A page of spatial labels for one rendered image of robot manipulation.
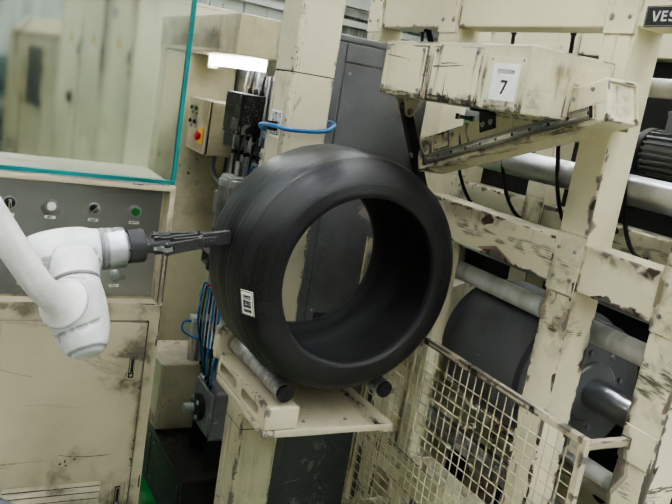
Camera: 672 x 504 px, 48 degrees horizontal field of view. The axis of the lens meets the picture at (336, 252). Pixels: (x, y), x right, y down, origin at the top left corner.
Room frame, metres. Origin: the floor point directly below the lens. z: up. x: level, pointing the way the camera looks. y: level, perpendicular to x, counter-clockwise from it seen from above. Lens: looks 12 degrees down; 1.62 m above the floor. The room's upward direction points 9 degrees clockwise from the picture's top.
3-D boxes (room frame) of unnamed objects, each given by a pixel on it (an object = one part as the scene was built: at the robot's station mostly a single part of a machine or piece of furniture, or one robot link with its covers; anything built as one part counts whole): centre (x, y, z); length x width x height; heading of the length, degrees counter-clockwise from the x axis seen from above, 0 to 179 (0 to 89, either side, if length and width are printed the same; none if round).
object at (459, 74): (1.97, -0.29, 1.71); 0.61 x 0.25 x 0.15; 29
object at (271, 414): (1.87, 0.15, 0.83); 0.36 x 0.09 x 0.06; 29
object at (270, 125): (2.15, 0.17, 1.51); 0.19 x 0.19 x 0.06; 29
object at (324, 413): (1.94, 0.03, 0.80); 0.37 x 0.36 x 0.02; 119
